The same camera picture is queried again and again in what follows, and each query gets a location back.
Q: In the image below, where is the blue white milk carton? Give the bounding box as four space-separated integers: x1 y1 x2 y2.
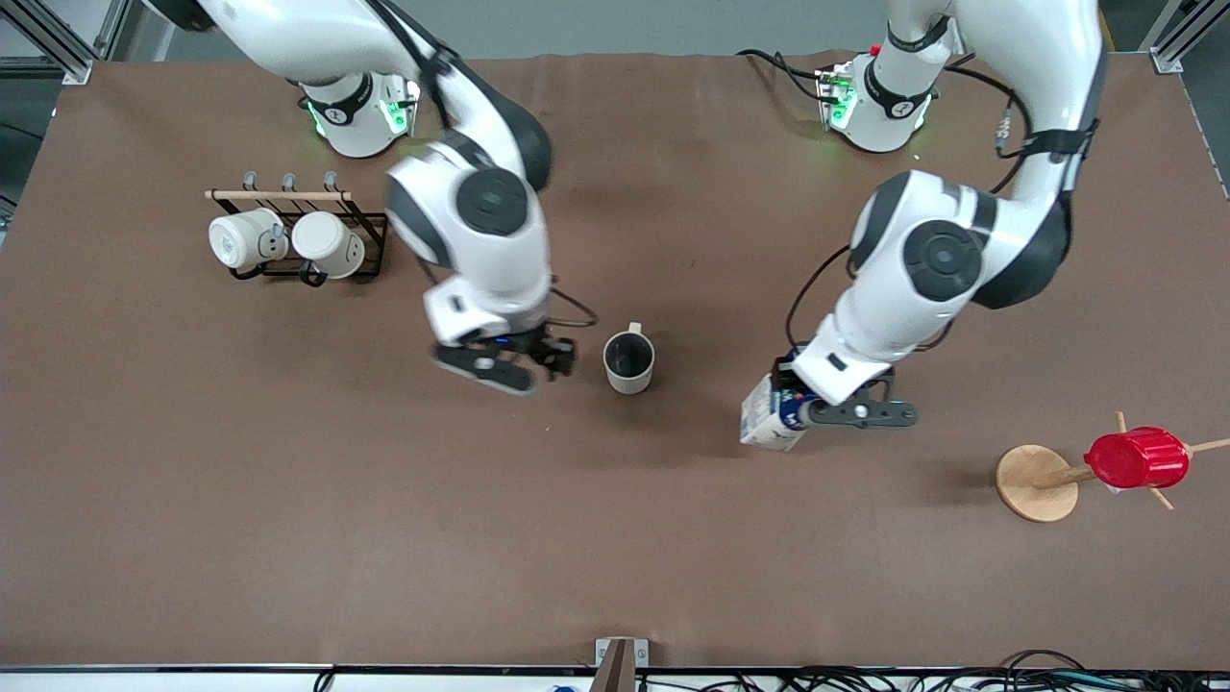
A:
739 373 810 453

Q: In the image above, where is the beige mug grey inside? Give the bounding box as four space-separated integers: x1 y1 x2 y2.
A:
603 322 657 396

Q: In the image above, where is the red plastic cup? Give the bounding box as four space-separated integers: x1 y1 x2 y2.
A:
1084 427 1193 491

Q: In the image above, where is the plain white mug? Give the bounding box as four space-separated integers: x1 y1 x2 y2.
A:
291 211 367 287

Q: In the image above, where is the wooden mug tree stand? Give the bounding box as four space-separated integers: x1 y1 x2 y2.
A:
996 411 1230 524

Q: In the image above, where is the white mug with printed face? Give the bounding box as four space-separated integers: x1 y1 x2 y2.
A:
209 207 289 282

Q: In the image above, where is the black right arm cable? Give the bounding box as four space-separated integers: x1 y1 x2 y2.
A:
548 284 600 331

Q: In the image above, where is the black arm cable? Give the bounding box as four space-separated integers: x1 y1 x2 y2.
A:
785 245 856 352
548 284 600 331

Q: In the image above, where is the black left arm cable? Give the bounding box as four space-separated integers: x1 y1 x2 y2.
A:
785 245 856 352

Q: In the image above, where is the black wire mug rack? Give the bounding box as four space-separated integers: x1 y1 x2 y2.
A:
205 171 390 287

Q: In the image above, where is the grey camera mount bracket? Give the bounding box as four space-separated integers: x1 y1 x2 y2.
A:
588 637 650 692

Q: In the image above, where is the black cable bundle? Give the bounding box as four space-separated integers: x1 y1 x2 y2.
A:
769 651 1230 692

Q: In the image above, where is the black left base cable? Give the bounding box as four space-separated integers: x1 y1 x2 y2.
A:
737 48 829 102

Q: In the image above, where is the aluminium frame profile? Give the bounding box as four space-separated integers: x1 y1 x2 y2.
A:
1148 0 1230 76
0 0 131 86

